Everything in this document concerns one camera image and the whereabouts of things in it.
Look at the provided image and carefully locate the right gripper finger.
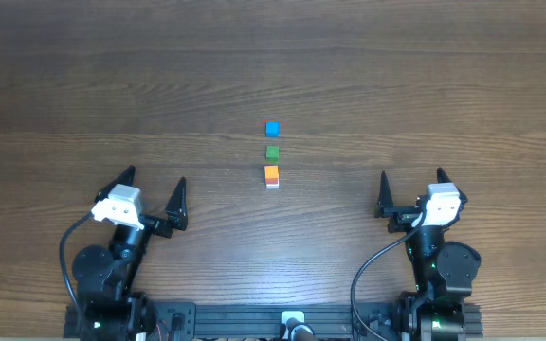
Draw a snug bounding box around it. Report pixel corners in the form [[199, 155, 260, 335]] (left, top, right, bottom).
[[373, 170, 395, 219], [435, 166, 469, 210]]

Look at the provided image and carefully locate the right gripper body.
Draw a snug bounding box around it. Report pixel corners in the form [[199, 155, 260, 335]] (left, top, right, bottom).
[[386, 204, 427, 234]]

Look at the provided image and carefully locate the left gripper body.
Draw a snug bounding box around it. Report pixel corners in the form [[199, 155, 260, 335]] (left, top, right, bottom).
[[139, 213, 175, 239]]

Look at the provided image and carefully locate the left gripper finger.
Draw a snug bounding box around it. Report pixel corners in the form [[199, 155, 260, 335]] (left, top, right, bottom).
[[94, 164, 137, 204], [164, 176, 190, 233]]

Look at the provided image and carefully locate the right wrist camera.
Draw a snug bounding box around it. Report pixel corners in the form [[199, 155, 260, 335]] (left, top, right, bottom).
[[417, 182, 463, 227]]

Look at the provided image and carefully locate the mounting rail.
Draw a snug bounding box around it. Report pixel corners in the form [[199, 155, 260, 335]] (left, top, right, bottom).
[[63, 301, 485, 341]]

